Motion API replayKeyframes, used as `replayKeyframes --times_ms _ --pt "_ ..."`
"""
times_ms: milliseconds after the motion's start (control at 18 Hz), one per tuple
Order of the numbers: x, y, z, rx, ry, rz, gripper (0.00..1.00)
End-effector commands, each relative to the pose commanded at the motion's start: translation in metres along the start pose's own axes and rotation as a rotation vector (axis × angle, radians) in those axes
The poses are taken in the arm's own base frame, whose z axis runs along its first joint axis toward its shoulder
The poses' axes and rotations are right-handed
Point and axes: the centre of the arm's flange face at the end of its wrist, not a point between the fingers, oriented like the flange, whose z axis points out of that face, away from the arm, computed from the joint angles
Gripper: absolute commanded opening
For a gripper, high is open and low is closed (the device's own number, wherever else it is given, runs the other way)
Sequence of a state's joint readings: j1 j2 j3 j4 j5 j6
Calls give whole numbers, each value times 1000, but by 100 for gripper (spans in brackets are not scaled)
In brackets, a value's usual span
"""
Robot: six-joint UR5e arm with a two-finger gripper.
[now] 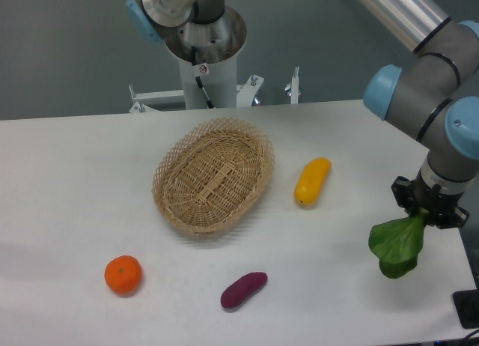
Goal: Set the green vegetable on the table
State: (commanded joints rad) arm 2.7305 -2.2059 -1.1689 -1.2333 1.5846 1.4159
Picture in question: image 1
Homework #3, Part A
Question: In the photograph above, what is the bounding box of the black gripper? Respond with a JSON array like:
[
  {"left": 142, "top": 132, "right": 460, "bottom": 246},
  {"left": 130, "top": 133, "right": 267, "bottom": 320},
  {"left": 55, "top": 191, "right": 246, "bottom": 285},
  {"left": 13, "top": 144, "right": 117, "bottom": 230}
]
[{"left": 391, "top": 175, "right": 469, "bottom": 228}]

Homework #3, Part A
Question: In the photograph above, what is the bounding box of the green leafy vegetable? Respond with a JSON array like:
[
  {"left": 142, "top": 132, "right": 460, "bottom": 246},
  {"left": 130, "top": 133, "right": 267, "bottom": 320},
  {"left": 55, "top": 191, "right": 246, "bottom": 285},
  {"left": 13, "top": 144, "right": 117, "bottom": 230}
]
[{"left": 368, "top": 209, "right": 428, "bottom": 279}]

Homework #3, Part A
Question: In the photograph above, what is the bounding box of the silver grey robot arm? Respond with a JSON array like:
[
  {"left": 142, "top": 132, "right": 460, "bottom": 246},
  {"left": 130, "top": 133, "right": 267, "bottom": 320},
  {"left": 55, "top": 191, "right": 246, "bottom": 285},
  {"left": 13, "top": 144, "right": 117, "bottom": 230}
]
[{"left": 126, "top": 0, "right": 478, "bottom": 228}]

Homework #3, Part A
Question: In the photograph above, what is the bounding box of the black device at table corner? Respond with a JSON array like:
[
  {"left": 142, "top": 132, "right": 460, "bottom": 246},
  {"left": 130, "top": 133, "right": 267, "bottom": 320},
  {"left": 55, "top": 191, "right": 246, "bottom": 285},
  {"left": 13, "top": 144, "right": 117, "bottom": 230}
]
[{"left": 452, "top": 289, "right": 478, "bottom": 330}]

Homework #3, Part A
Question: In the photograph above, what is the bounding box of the yellow squash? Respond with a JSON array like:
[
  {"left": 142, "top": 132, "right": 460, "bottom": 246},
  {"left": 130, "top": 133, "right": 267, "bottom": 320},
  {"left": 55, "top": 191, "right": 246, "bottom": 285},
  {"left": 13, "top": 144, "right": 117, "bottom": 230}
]
[{"left": 293, "top": 157, "right": 332, "bottom": 207}]

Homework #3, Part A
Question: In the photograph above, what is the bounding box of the purple sweet potato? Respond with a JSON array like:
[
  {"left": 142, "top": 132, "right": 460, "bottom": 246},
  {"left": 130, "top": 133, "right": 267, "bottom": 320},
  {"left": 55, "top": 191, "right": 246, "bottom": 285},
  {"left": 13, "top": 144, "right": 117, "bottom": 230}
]
[{"left": 220, "top": 272, "right": 268, "bottom": 310}]

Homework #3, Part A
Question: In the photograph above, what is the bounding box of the oval wicker basket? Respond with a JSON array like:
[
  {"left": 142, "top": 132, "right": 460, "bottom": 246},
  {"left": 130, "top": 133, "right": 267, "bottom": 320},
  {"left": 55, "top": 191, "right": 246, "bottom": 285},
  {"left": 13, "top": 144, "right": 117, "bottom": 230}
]
[{"left": 152, "top": 118, "right": 275, "bottom": 236}]

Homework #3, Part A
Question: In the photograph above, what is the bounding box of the orange mandarin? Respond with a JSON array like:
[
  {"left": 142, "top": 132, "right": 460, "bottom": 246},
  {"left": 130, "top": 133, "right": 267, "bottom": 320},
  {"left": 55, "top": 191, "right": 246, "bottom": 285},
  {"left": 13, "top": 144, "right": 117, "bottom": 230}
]
[{"left": 104, "top": 255, "right": 143, "bottom": 296}]

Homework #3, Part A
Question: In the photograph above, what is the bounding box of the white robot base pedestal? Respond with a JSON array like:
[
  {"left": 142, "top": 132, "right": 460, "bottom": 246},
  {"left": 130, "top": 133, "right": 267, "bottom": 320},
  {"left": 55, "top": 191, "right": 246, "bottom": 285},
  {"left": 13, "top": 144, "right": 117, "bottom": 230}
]
[{"left": 164, "top": 7, "right": 248, "bottom": 110}]

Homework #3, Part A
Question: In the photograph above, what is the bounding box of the black cable on pedestal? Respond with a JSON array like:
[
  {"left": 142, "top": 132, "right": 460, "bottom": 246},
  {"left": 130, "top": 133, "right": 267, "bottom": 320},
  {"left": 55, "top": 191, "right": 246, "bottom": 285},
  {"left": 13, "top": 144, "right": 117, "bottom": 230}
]
[{"left": 189, "top": 45, "right": 217, "bottom": 109}]

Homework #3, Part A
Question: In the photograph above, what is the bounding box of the white metal mounting frame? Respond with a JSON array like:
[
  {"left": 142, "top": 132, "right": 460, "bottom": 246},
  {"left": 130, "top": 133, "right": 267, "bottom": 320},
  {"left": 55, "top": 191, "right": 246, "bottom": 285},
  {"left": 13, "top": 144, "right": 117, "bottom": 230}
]
[{"left": 128, "top": 66, "right": 302, "bottom": 113}]

